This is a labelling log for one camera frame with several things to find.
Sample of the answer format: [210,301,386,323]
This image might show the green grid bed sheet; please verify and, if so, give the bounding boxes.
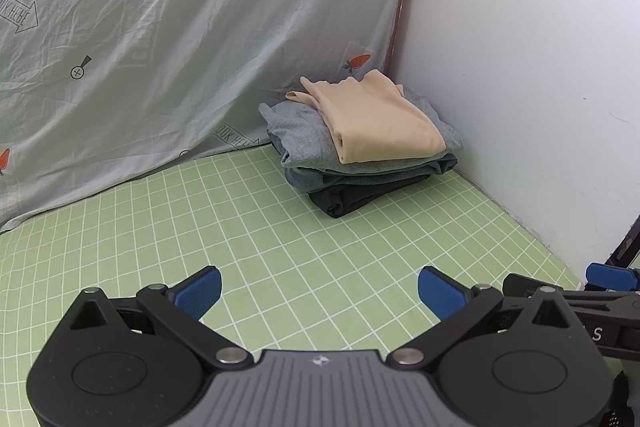
[1,147,580,426]

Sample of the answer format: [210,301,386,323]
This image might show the folded black garment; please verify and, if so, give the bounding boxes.
[308,174,430,219]

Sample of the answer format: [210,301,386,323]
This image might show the folded grey sweatshirt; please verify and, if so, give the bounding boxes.
[258,86,463,176]

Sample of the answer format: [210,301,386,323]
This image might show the folded blue jeans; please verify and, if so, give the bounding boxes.
[269,134,458,193]

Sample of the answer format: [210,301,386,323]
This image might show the grey carrot print sheet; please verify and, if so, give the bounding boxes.
[1,0,401,231]

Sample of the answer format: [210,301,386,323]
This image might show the beige long sleeve garment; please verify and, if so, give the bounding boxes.
[285,69,447,165]

